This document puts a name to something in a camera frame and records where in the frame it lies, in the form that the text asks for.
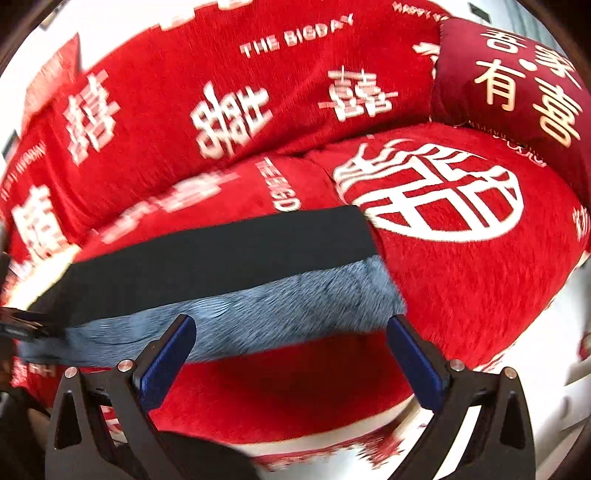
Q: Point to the black pants with grey lining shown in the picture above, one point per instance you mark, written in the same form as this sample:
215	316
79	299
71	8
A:
207	258

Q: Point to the red printed sofa cover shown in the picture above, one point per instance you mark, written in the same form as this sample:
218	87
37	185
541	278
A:
461	286

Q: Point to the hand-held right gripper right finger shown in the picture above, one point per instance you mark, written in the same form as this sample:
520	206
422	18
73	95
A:
415	364

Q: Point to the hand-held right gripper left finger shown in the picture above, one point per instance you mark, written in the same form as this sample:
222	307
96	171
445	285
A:
168	362

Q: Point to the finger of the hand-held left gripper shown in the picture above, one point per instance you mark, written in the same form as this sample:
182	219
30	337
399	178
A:
27	323

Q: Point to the dark red printed cushion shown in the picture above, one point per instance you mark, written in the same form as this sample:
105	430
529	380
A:
461	69

